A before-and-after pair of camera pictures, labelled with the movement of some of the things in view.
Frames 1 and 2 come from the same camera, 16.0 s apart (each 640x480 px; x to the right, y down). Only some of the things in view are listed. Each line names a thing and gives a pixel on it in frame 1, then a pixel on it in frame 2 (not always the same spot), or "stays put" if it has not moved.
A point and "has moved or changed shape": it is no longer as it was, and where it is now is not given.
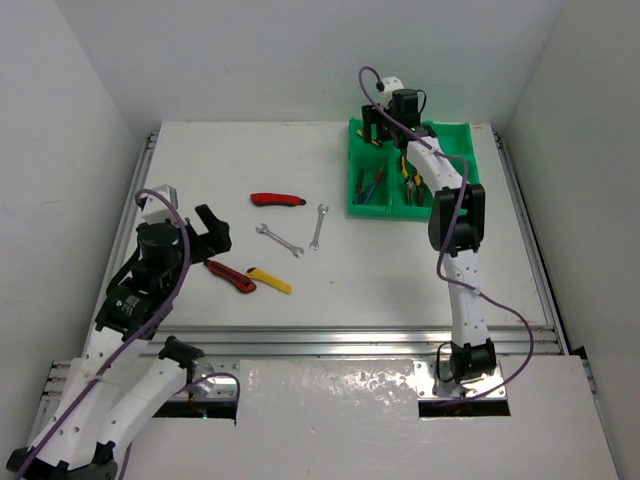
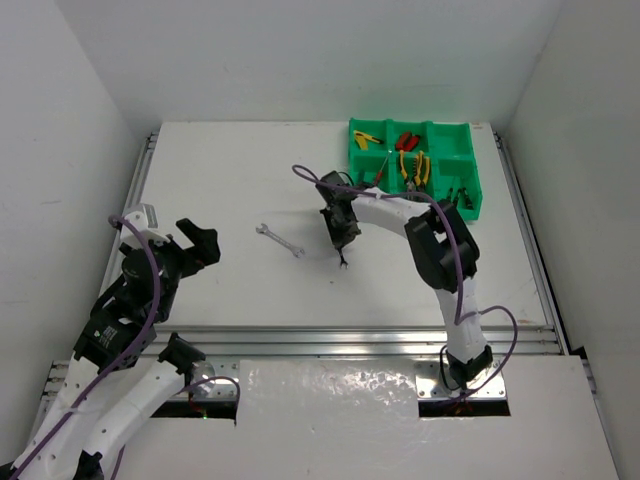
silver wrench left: x=296 y=251 stays put
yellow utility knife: x=269 y=280 to x=363 y=138
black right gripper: x=369 y=119 to x=340 y=238
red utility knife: x=240 y=281 has moved or changed shape
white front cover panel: x=358 y=419 stays put
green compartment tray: x=380 y=181 stays put
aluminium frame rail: x=331 y=341 stays put
